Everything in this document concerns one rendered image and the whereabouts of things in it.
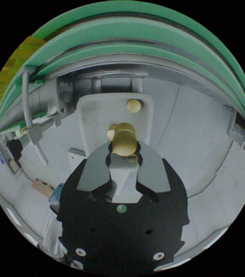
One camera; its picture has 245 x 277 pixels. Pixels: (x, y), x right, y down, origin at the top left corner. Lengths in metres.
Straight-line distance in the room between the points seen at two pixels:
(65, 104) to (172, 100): 0.31
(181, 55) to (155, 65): 0.05
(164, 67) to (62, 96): 0.21
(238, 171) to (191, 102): 3.40
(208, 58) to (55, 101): 0.26
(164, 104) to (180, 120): 0.09
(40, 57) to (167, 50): 0.17
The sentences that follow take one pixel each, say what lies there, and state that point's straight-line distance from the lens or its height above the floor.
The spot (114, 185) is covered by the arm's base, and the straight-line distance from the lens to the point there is 0.44.
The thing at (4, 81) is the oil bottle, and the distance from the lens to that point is 0.23.
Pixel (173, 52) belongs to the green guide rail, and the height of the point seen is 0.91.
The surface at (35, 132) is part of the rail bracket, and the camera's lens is 0.15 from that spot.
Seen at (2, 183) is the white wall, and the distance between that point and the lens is 6.55.
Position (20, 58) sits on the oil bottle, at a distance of 0.18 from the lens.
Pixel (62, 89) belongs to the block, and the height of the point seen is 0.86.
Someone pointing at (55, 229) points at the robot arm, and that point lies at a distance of 0.41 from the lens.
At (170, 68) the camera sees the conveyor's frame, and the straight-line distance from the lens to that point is 0.18.
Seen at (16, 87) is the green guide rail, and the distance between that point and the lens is 0.19.
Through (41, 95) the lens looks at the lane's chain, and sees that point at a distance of 0.24.
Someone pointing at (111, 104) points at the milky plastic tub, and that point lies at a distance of 0.26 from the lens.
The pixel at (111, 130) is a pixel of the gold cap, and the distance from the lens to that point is 0.24.
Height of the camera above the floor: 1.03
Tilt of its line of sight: 61 degrees down
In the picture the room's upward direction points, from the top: 176 degrees counter-clockwise
